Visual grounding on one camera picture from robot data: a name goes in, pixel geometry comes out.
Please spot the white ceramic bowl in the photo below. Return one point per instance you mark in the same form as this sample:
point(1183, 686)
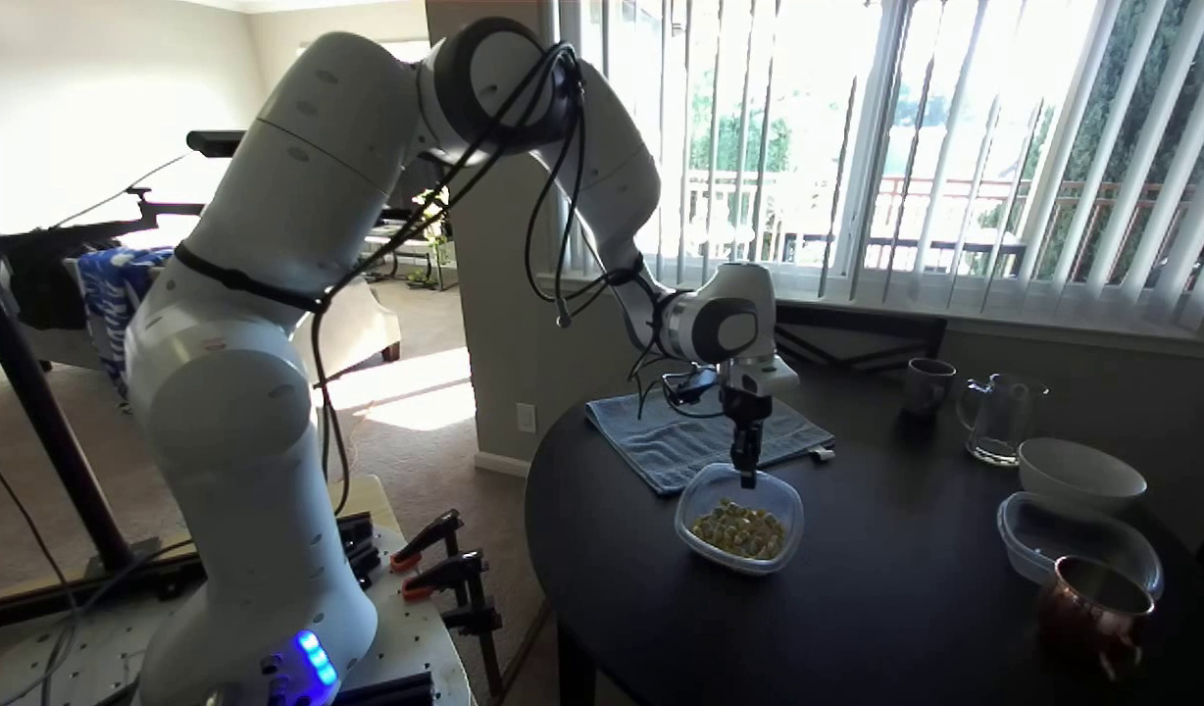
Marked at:
point(1078, 473)

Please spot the clear drinking glass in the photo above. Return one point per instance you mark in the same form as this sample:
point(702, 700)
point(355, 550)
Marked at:
point(998, 418)

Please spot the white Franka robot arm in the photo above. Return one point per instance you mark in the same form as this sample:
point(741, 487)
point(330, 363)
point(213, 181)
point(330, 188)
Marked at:
point(300, 261)

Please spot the grey mug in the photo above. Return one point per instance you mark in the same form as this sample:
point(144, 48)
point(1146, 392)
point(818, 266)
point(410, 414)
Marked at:
point(925, 388)

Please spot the robot mounting platform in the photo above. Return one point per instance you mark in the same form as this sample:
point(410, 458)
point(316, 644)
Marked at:
point(52, 654)

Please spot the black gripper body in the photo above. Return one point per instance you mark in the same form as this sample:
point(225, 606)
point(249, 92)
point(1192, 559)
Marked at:
point(741, 399)

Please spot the copper mug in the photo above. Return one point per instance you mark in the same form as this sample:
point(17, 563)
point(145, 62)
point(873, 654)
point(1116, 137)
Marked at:
point(1097, 615)

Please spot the yellow candy pile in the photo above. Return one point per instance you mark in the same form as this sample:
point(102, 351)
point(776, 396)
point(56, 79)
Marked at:
point(741, 530)

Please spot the clear plastic candy container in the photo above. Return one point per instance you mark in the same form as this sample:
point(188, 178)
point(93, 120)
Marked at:
point(702, 494)

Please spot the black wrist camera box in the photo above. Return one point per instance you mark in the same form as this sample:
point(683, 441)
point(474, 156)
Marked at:
point(687, 388)

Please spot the blue grey folded towel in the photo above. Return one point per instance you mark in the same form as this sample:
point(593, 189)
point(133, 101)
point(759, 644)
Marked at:
point(664, 436)

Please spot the empty clear plastic container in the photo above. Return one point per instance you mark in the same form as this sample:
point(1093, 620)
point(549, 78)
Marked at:
point(1032, 537)

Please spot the white vertical window blinds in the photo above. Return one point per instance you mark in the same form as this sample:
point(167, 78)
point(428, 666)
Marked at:
point(953, 143)

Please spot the black camera tripod stand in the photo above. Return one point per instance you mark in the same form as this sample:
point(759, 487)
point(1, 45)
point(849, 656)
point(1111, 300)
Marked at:
point(35, 396)

